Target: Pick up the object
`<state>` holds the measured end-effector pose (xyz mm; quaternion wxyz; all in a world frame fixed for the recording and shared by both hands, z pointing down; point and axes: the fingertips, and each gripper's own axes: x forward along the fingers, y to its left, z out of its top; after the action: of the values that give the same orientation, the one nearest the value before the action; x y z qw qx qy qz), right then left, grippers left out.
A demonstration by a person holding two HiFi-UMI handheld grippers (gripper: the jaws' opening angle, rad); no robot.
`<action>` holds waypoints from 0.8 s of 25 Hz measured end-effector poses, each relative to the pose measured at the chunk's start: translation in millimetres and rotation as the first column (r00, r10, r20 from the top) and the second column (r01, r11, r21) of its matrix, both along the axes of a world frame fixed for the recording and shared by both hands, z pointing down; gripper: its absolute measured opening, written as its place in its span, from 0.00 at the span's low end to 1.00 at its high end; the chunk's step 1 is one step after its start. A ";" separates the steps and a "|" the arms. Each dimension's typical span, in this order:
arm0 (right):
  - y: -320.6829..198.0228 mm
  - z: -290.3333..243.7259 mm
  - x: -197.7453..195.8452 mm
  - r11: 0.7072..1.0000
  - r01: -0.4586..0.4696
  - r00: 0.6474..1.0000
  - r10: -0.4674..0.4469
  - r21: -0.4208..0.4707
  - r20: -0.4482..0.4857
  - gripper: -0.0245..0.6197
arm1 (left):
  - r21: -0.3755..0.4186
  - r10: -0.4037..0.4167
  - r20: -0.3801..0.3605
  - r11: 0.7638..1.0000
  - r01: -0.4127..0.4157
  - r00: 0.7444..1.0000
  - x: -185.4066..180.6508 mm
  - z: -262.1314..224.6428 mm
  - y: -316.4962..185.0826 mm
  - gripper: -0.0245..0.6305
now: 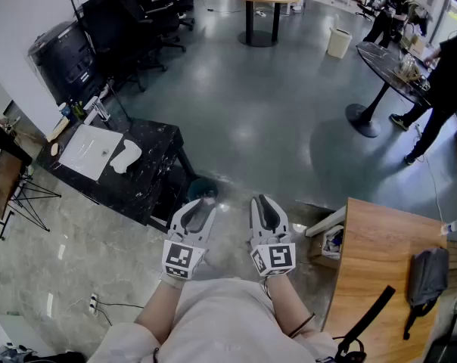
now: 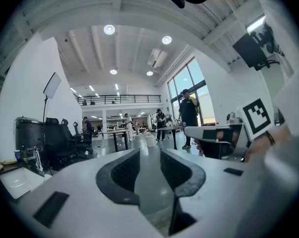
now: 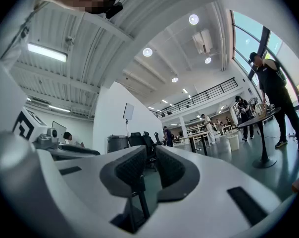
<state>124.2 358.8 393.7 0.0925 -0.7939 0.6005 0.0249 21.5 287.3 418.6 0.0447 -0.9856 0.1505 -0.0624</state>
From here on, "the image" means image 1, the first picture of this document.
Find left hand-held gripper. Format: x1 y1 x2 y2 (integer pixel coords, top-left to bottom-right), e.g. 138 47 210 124
161 197 217 281

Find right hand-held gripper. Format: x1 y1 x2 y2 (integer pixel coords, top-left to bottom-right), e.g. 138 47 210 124
247 194 297 278

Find person's left forearm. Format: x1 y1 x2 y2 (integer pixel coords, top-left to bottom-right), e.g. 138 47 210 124
133 276 186 346

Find person's right forearm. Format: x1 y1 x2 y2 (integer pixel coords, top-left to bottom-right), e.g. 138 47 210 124
264 272 322 340

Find black waste bin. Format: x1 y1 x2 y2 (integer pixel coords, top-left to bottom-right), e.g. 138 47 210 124
187 177 219 203

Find cardboard box with trash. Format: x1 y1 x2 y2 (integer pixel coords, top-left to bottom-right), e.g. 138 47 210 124
305 205 346 271

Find black marble vanity counter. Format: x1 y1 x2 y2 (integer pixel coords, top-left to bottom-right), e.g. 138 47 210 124
36 116 196 234

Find person's white shirt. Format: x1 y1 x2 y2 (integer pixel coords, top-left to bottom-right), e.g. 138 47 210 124
86 277 339 363

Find wooden desk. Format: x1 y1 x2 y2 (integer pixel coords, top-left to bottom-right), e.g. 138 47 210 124
322 197 448 363

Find black wrist band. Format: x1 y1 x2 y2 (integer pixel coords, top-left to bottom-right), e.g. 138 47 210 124
288 312 316 339

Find white rectangular sink basin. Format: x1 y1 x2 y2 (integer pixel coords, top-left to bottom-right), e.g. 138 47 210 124
58 123 124 182

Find chrome faucet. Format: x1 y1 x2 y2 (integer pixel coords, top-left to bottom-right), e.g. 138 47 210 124
83 95 112 126

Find grey bag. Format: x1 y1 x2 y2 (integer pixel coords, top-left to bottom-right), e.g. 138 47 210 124
403 247 450 340

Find white trash bin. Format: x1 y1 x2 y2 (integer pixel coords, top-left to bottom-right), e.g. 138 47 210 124
326 26 353 60

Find black round marble table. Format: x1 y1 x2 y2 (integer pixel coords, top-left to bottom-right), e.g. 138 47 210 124
344 40 434 139

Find wooden folding table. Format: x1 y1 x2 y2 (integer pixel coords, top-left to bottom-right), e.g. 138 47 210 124
0 150 63 241

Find large black machine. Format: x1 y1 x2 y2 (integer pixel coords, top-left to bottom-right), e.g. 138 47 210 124
27 20 98 106

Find black floor cable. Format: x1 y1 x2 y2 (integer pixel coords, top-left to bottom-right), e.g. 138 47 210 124
95 299 145 327

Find black strap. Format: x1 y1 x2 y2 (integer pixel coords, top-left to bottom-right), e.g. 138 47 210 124
333 284 397 363

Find white floor cable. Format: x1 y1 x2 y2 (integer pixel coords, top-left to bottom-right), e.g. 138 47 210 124
415 123 448 223

